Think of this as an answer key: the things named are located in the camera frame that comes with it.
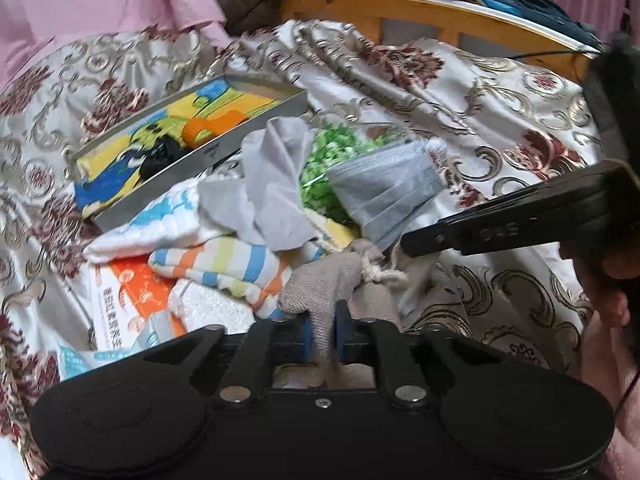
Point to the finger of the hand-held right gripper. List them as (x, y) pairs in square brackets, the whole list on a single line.
[(500, 220)]

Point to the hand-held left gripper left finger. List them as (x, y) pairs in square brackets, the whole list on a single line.
[(304, 332)]

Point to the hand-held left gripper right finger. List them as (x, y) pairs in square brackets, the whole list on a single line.
[(343, 332)]

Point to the grey face mask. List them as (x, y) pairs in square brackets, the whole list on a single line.
[(385, 195)]

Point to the grey cloth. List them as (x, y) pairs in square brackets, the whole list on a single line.
[(272, 185)]

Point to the metal tray with colourful drawing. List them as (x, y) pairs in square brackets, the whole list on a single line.
[(165, 130)]

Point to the person's right forearm pink sleeve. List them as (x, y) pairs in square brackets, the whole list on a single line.
[(610, 390)]

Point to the orange soft toy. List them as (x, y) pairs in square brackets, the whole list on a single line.
[(212, 127)]

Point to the black soft item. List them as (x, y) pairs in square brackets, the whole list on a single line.
[(162, 155)]

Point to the person's right hand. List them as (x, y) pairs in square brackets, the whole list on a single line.
[(612, 292)]

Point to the white textured cloth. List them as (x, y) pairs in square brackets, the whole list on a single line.
[(215, 307)]

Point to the yellow striped cloth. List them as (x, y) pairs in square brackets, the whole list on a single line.
[(335, 235)]

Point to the pastel striped towel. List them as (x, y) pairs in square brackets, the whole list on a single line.
[(225, 265)]

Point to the floral satin blanket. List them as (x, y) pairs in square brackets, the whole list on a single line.
[(500, 110)]

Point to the dark blue folded clothes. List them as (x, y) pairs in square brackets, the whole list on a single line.
[(540, 10)]

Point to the green fluffy cloth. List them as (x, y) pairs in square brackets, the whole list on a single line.
[(330, 160)]

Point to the orange and white packet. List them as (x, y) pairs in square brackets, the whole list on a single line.
[(130, 295)]

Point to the white towel with blue print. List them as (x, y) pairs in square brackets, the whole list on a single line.
[(160, 220)]

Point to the blue and white packet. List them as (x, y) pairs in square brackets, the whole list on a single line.
[(100, 357)]

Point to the wooden bed frame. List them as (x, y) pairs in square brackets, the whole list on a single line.
[(400, 15)]

